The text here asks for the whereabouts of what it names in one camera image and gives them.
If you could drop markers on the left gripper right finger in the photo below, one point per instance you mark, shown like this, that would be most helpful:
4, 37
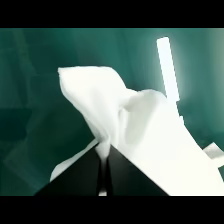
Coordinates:
133, 178

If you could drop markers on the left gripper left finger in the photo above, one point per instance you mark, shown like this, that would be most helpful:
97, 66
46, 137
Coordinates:
80, 176

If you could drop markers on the white T-shirt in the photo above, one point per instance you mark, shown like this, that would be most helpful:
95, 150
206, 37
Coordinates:
150, 133

